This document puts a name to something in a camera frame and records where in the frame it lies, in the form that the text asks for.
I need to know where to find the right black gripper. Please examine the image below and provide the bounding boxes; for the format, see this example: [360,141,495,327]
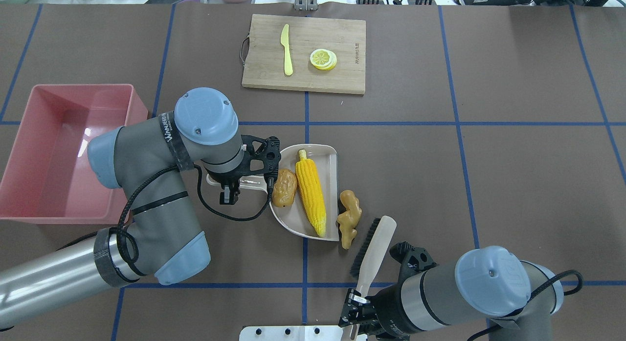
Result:
[338,242,438,341]

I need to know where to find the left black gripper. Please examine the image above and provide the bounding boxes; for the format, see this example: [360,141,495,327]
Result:
[208,135,281,205]

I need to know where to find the brown toy potato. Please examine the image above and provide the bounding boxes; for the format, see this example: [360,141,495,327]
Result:
[272,168,298,207]

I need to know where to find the beige hand brush black bristles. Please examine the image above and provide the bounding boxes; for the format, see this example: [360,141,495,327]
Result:
[349,215,398,341]

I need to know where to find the beige plastic dustpan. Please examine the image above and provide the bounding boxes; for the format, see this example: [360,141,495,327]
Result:
[206,144,340,242]

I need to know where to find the yellow toy corn cob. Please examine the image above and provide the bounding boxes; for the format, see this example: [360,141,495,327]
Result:
[295,149,327,238]

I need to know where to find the tan toy ginger root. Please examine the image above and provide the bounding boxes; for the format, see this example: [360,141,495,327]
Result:
[336,190,362,250]

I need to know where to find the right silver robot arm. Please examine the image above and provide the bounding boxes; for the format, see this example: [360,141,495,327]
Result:
[338,242,565,341]

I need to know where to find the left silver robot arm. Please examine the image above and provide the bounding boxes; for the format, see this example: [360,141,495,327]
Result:
[1,87,281,331]

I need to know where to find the pink plastic bin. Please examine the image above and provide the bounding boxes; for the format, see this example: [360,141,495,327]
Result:
[0,83,148,225]

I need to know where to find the bamboo cutting board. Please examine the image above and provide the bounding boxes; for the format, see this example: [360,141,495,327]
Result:
[242,14,366,95]

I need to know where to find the yellow toy lemon slices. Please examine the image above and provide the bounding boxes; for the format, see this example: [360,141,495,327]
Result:
[309,48,338,70]

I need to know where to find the yellow plastic knife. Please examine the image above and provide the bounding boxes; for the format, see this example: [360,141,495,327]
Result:
[280,23,293,76]

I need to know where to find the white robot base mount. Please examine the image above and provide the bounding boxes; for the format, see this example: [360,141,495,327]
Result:
[239,325,350,341]

